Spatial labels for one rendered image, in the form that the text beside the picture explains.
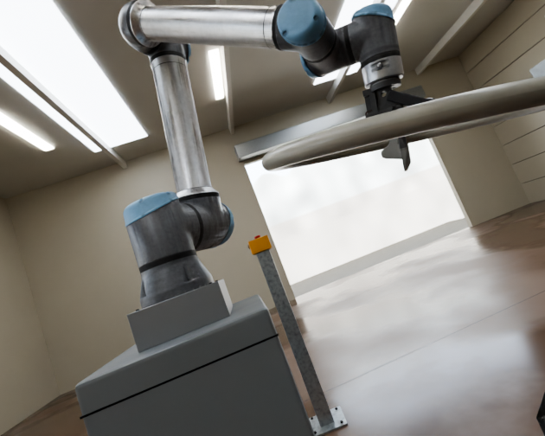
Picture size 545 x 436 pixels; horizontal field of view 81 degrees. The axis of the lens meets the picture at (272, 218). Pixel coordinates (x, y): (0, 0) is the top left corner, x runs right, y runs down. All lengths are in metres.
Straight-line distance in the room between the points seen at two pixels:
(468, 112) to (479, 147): 8.87
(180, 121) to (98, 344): 6.65
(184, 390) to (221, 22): 0.80
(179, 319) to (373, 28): 0.79
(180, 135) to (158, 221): 0.32
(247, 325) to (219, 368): 0.10
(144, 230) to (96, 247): 6.57
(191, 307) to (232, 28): 0.65
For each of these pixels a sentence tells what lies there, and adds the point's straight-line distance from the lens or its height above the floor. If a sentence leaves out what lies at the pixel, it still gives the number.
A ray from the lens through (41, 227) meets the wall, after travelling 7.95.
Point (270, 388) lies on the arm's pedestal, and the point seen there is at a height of 0.70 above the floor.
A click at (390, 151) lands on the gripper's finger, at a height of 1.07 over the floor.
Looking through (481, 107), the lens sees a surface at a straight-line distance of 0.40.
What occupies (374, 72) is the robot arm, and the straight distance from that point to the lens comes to 0.83.
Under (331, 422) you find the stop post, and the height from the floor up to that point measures 0.01.
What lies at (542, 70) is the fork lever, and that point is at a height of 1.02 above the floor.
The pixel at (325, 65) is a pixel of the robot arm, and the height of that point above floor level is 1.32.
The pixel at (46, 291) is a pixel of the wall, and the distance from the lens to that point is 7.80.
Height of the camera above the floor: 0.94
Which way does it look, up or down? 7 degrees up
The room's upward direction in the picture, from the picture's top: 21 degrees counter-clockwise
